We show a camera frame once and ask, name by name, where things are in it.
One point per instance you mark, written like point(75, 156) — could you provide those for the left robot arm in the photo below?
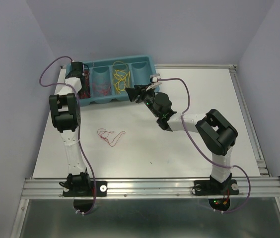
point(65, 115)

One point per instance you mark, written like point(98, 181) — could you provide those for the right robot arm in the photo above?
point(218, 135)

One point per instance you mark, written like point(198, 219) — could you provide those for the aluminium front mounting rail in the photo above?
point(152, 188)

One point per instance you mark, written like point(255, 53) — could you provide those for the teal four-compartment tray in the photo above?
point(107, 79)

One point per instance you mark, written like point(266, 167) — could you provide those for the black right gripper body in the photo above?
point(147, 96)

